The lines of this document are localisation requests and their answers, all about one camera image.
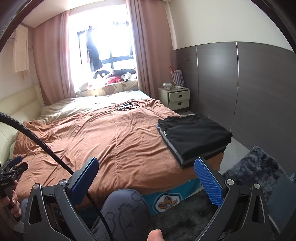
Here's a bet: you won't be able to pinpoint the black mesh t-shirt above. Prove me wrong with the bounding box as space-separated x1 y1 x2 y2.
157 113 232 165

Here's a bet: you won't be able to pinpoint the stack of folded clothes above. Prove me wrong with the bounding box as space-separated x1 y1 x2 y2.
156 125 232 169

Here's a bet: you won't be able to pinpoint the person's left hand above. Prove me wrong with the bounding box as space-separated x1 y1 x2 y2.
0 180 22 220

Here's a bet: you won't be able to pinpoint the dark fluffy rug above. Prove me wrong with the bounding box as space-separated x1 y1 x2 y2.
149 146 295 240

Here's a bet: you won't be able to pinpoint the person's patterned trouser leg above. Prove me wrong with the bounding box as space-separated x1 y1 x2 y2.
23 185 150 240

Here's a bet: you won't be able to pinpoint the teal cartoon bed sheet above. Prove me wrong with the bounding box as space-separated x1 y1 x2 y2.
143 178 201 215

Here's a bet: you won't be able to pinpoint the brown bed cover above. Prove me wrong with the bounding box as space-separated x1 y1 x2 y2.
12 98 224 207

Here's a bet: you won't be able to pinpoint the cream padded headboard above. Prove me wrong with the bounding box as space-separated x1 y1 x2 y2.
1 85 45 165

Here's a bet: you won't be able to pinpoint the person's bare toe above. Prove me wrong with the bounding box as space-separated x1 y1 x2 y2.
147 229 165 241

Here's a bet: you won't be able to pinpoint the beige bed sheet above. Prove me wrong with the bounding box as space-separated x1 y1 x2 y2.
38 90 150 123

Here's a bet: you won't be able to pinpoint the white bedside cabinet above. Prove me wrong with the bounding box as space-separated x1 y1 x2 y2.
159 88 190 110

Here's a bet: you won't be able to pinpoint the bear print pillow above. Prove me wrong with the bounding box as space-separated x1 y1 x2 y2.
76 80 138 97

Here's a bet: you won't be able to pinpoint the white cup on cabinet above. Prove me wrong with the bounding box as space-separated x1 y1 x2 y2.
163 82 172 91

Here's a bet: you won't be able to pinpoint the striped paper bag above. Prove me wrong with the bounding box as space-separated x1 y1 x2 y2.
170 66 185 88

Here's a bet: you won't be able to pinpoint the plush toys on sill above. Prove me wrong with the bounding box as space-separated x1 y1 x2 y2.
93 69 137 85

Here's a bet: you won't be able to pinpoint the dark hanging garment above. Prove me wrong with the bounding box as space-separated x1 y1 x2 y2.
87 26 103 72

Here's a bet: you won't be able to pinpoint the pink curtain left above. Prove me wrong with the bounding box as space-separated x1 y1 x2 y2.
33 11 76 105

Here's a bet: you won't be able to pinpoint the pink curtain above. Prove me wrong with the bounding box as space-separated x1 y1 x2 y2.
126 1 175 99
33 11 76 105

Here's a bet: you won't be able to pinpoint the pink curtain right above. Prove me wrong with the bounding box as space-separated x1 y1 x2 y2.
126 1 175 99

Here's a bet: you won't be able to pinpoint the black braided cable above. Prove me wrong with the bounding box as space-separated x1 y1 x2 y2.
0 111 115 241

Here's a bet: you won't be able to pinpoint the black cables on bed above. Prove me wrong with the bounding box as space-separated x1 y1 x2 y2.
111 99 151 112

